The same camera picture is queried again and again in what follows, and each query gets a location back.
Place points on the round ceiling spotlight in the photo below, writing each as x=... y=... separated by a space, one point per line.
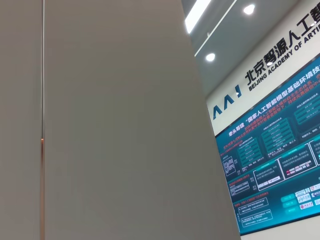
x=249 y=9
x=210 y=57

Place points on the long ceiling strip light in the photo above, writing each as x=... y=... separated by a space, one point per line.
x=197 y=16

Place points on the large blue display screen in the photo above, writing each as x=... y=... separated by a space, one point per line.
x=275 y=162

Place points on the black wall sign lettering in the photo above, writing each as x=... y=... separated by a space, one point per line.
x=272 y=56

